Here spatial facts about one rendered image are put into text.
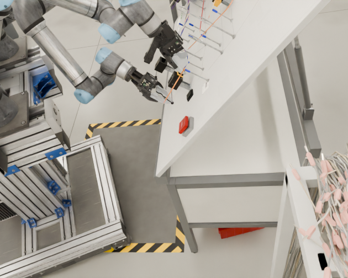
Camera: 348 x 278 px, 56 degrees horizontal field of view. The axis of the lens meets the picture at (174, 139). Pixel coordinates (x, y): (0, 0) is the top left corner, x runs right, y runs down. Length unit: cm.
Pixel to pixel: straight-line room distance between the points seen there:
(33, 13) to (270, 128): 109
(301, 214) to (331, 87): 245
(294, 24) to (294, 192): 45
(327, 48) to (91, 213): 251
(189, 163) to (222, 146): 17
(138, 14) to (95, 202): 137
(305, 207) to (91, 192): 181
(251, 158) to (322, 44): 218
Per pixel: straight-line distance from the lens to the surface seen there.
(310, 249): 57
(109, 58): 139
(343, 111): 281
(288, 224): 79
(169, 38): 124
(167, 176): 136
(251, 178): 139
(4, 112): 143
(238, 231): 209
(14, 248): 233
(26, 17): 140
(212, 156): 146
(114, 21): 119
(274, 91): 173
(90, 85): 143
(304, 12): 89
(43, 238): 225
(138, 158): 257
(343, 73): 315
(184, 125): 115
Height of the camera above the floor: 197
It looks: 49 degrees down
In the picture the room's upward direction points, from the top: 16 degrees counter-clockwise
